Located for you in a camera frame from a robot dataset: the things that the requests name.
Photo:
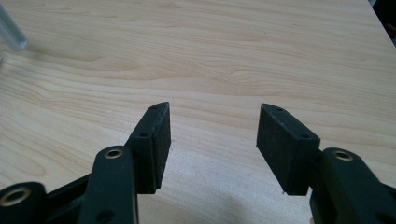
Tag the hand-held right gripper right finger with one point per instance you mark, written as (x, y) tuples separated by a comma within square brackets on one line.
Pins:
[(286, 149)]

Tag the clear plastic box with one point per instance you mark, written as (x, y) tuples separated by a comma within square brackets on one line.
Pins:
[(10, 30)]

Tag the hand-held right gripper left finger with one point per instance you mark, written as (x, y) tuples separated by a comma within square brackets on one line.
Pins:
[(150, 148)]

